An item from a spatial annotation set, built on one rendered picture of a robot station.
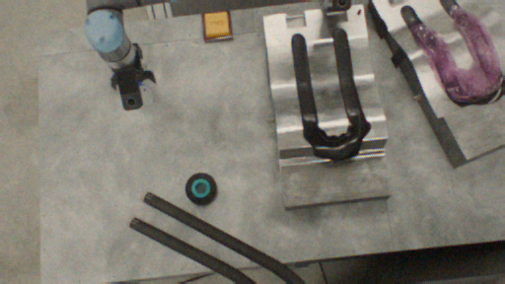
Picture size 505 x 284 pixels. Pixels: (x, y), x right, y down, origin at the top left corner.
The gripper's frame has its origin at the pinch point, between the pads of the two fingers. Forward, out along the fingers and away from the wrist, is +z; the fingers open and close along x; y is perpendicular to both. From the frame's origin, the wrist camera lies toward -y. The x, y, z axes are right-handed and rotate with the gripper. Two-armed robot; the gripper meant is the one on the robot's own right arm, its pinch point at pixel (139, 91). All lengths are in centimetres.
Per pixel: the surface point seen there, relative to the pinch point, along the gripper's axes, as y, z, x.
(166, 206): -31.4, 0.1, -2.3
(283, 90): -8.5, -3.9, -36.6
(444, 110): -21, -3, -75
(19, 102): 38, 85, 64
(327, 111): -17.4, -7.7, -45.8
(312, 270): -51, 85, -40
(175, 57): 9.4, 4.6, -10.1
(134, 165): -18.2, 4.6, 4.9
